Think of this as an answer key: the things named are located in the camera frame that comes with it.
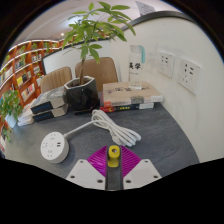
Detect white sign on partition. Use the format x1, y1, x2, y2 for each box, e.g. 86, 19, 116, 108
134, 0, 156, 16

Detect tan upholstered chair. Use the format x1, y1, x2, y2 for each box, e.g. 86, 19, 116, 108
39, 66, 73, 94
74, 56, 119, 93

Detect coiled white power cable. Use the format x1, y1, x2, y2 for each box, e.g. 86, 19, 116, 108
63, 109, 142, 148

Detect white wall socket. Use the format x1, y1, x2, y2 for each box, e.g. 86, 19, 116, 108
176, 57, 202, 95
156, 50, 176, 79

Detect beige hardcover book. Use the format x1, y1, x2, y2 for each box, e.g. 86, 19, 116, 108
101, 81, 164, 108

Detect orange wooden bookshelf unit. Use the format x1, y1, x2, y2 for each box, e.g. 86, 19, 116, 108
0, 39, 64, 148

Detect small tree in black pot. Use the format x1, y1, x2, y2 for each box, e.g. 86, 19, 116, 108
61, 1, 137, 112

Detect thin dark blue book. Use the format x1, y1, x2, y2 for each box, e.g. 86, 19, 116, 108
32, 103, 69, 123

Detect round white power strip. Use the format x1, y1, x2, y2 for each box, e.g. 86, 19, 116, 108
40, 131, 70, 164

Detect clear printed water bottle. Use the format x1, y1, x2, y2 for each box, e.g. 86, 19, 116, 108
128, 44, 146, 90

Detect thick white book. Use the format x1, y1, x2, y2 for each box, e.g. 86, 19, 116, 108
17, 99, 36, 120

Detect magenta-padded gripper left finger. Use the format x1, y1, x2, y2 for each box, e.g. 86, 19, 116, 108
65, 145, 115, 191

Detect leafy plant in white pot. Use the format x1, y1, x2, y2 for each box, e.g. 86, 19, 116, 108
0, 88, 24, 143

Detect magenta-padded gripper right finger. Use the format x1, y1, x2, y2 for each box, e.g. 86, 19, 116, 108
114, 145, 163, 191

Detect dark book with red spine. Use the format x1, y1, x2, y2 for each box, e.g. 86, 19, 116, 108
99, 101, 155, 113

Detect thin white book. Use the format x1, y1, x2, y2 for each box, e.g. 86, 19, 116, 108
16, 114, 36, 127

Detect small yellow charger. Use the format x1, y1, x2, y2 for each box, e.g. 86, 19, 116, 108
106, 144, 121, 168

